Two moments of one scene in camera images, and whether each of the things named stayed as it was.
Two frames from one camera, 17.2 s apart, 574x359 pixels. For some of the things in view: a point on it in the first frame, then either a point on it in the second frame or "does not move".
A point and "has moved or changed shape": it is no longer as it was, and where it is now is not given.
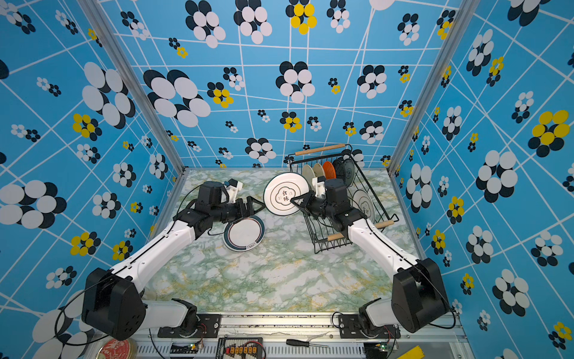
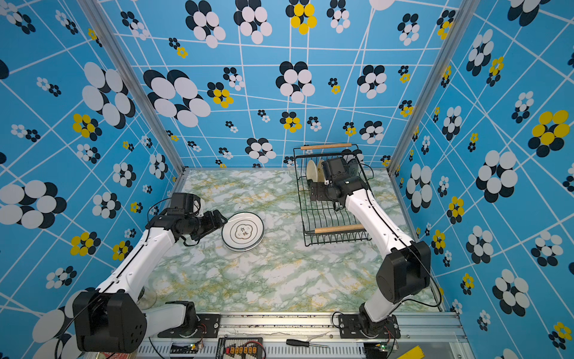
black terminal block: x=241 y=348 does not move
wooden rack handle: x=383 y=224 → x=338 y=229
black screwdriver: x=303 y=343 does not move
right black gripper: x=308 y=200 → x=321 y=186
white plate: x=362 y=201 has moved or changed shape
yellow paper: x=415 y=352 does not move
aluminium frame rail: x=305 y=336 does not move
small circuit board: x=190 y=348 does not move
